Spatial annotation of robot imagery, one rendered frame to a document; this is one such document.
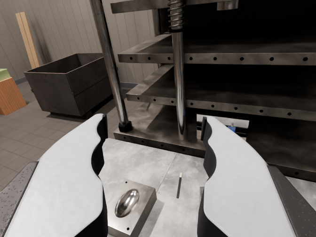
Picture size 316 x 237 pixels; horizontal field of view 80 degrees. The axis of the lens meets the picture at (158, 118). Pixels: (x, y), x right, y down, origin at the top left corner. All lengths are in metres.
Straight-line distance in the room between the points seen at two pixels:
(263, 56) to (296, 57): 0.11
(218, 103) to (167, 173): 0.45
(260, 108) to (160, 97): 0.53
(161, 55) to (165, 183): 0.63
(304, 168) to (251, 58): 0.57
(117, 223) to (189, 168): 0.42
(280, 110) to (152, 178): 0.68
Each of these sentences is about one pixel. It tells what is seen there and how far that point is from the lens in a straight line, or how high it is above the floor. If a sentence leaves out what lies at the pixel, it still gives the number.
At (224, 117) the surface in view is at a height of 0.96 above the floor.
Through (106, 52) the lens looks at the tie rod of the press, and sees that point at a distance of 1.13.
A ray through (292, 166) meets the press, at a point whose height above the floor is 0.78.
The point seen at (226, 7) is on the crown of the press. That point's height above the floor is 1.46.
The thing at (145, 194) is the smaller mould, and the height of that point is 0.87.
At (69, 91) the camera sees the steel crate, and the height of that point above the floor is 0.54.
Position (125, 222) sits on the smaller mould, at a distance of 0.77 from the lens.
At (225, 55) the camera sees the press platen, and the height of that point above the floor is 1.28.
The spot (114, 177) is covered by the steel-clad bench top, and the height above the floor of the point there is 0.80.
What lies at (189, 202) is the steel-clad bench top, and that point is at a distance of 0.87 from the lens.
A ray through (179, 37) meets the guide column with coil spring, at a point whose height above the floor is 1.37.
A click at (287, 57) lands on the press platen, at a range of 0.96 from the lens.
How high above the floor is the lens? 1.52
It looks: 31 degrees down
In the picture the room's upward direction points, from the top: 7 degrees counter-clockwise
